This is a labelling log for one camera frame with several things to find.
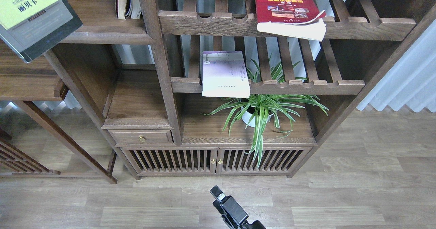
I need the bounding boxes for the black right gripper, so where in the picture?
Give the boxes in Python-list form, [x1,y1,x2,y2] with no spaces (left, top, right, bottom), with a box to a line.
[210,186,266,229]

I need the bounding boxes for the green and grey book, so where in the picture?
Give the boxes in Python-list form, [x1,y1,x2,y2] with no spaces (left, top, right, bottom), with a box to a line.
[0,0,83,63]

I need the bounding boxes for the upright books on shelf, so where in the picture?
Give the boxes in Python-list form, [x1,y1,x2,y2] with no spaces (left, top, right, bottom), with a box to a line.
[115,0,142,19]

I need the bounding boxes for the white plant pot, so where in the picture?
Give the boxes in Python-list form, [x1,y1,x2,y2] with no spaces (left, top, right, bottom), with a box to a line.
[242,107,273,127]

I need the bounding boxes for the green spider plant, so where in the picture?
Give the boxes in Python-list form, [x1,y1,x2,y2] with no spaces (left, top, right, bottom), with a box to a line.
[202,54,329,166]

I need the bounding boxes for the pale lavender book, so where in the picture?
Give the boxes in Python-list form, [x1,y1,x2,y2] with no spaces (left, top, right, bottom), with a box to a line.
[201,51,250,98]

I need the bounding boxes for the dark wooden bookshelf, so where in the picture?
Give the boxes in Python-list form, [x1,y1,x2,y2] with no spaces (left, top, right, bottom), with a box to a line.
[0,0,436,180]

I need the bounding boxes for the red cover book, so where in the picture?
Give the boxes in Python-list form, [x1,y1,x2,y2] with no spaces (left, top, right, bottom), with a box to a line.
[255,0,326,42]

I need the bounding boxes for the white curtain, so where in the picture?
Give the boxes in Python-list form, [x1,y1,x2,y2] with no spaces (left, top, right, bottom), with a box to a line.
[357,21,436,113]

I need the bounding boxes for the wooden side furniture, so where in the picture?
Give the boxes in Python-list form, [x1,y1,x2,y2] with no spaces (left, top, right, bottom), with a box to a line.
[0,101,117,184]

